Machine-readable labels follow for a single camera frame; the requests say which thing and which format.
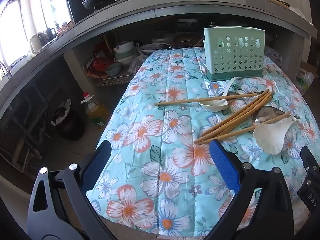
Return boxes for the black bucket with plastic bag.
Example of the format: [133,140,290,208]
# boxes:
[51,99,84,140]

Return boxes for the white plate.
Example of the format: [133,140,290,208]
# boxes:
[140,43,160,54]

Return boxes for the plastic bag with green contents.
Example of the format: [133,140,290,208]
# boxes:
[296,70,315,95]

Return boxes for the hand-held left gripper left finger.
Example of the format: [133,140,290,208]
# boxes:
[27,140,118,240]

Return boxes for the black mug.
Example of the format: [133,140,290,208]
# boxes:
[37,27,57,43]

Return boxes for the green bowl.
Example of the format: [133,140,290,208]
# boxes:
[105,62,122,77]

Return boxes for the small white ceramic spoon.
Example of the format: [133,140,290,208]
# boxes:
[199,77,242,112]

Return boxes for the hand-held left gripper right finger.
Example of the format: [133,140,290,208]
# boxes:
[205,140,294,240]

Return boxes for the wide white ceramic spoon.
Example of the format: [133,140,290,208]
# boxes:
[253,115,299,155]

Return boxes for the green plastic utensil holder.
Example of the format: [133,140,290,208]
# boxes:
[203,27,265,82]

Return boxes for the clear plastic bag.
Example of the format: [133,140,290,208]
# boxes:
[129,54,148,73]

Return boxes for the floral quilted table cover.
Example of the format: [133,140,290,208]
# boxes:
[85,47,320,238]

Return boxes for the white jug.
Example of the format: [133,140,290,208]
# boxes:
[29,34,43,54]

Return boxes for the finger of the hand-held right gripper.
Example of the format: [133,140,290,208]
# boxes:
[301,145,320,174]

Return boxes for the wooden chopstick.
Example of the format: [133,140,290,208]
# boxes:
[154,93,258,106]
[197,94,274,142]
[201,89,270,137]
[212,97,273,139]

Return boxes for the red snack packets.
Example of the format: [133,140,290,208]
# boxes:
[86,44,108,78]

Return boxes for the stack of white bowls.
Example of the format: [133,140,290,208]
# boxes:
[114,41,135,67]

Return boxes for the grey concrete kitchen counter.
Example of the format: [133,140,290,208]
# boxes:
[0,0,318,120]

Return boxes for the cooking oil bottle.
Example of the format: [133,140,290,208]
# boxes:
[80,92,109,129]

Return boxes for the cardboard box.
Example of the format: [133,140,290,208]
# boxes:
[300,61,320,75]

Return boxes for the window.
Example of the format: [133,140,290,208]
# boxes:
[0,0,73,67]

